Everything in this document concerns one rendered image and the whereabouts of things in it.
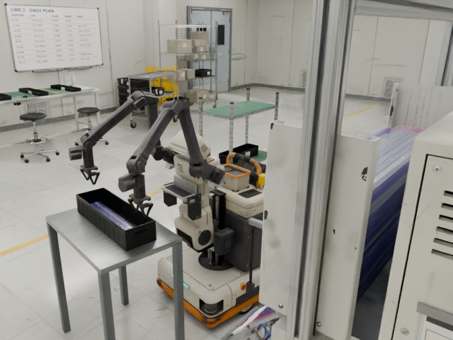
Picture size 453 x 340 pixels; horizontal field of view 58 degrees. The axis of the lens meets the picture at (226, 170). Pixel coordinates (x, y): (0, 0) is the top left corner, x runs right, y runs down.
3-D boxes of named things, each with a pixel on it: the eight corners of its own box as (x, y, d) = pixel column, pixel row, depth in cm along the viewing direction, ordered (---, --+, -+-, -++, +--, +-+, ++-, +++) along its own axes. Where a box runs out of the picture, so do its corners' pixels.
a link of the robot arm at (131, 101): (148, 102, 228) (141, 95, 236) (143, 96, 224) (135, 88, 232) (89, 152, 225) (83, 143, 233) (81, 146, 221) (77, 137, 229)
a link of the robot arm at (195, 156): (191, 94, 211) (178, 96, 218) (173, 101, 202) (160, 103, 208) (213, 173, 224) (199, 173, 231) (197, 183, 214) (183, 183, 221)
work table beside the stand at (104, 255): (126, 300, 286) (117, 195, 259) (185, 359, 237) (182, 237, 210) (62, 330, 258) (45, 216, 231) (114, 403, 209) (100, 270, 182)
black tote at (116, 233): (156, 239, 208) (156, 220, 204) (126, 251, 197) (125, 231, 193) (105, 204, 248) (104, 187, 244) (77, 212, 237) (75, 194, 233)
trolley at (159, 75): (129, 128, 746) (125, 73, 712) (156, 119, 824) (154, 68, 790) (153, 132, 725) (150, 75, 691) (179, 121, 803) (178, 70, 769)
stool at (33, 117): (14, 158, 574) (7, 115, 553) (48, 150, 612) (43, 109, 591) (32, 166, 545) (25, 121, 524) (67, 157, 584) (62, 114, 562)
